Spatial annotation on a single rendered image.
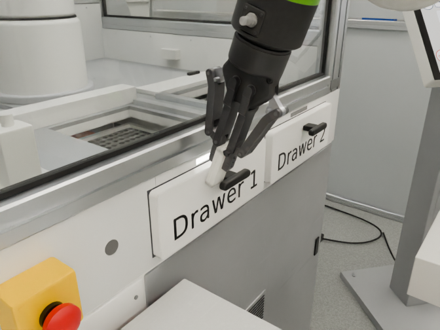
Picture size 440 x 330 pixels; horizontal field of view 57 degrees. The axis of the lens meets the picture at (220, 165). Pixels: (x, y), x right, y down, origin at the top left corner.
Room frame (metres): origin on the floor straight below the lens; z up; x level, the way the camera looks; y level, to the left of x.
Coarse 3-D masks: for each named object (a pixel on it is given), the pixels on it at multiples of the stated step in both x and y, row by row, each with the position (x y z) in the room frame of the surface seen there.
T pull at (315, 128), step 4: (308, 124) 0.85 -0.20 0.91; (312, 124) 0.85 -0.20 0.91; (316, 124) 0.85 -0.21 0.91; (320, 124) 0.85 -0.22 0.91; (324, 124) 0.85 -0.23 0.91; (304, 128) 0.84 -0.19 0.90; (308, 128) 0.83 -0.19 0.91; (312, 128) 0.82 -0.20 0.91; (316, 128) 0.82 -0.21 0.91; (320, 128) 0.83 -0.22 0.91; (324, 128) 0.85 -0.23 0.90; (308, 132) 0.81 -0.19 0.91; (312, 132) 0.80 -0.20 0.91; (316, 132) 0.82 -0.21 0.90
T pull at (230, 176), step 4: (244, 168) 0.61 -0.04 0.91; (228, 172) 0.60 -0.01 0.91; (232, 172) 0.60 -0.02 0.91; (240, 172) 0.59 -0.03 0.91; (244, 172) 0.60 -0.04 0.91; (248, 172) 0.60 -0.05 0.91; (228, 176) 0.58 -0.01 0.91; (232, 176) 0.58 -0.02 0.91; (236, 176) 0.58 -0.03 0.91; (240, 176) 0.59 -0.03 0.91; (244, 176) 0.59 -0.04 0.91; (248, 176) 0.60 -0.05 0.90; (224, 180) 0.57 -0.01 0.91; (228, 180) 0.57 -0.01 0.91; (232, 180) 0.57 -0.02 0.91; (236, 180) 0.58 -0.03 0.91; (240, 180) 0.59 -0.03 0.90; (220, 184) 0.56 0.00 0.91; (224, 184) 0.55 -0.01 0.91; (228, 184) 0.56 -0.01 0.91; (232, 184) 0.57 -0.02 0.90; (220, 188) 0.56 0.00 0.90; (224, 188) 0.55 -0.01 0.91; (228, 188) 0.56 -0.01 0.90
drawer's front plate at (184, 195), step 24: (264, 144) 0.71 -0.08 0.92; (240, 168) 0.65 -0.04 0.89; (264, 168) 0.72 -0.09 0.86; (168, 192) 0.50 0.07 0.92; (192, 192) 0.55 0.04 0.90; (216, 192) 0.59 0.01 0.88; (240, 192) 0.65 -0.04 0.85; (168, 216) 0.50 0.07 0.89; (216, 216) 0.59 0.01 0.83; (168, 240) 0.50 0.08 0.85
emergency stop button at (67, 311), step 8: (64, 304) 0.32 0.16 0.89; (72, 304) 0.32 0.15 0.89; (56, 312) 0.30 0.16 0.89; (64, 312) 0.31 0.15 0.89; (72, 312) 0.31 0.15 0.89; (80, 312) 0.32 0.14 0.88; (48, 320) 0.30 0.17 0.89; (56, 320) 0.30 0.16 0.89; (64, 320) 0.30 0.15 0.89; (72, 320) 0.31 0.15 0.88; (80, 320) 0.32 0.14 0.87; (48, 328) 0.29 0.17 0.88; (56, 328) 0.30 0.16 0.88; (64, 328) 0.30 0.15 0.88; (72, 328) 0.31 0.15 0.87
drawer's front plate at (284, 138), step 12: (324, 108) 0.93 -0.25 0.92; (288, 120) 0.82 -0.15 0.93; (300, 120) 0.83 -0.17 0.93; (312, 120) 0.88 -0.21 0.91; (324, 120) 0.94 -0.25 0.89; (276, 132) 0.75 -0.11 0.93; (288, 132) 0.79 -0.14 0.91; (300, 132) 0.84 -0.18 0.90; (276, 144) 0.75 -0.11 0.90; (288, 144) 0.79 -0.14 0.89; (300, 144) 0.84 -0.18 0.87; (312, 144) 0.89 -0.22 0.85; (324, 144) 0.95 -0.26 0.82; (276, 156) 0.75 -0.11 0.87; (300, 156) 0.84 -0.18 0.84; (276, 168) 0.76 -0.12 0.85; (288, 168) 0.80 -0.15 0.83; (264, 180) 0.75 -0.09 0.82
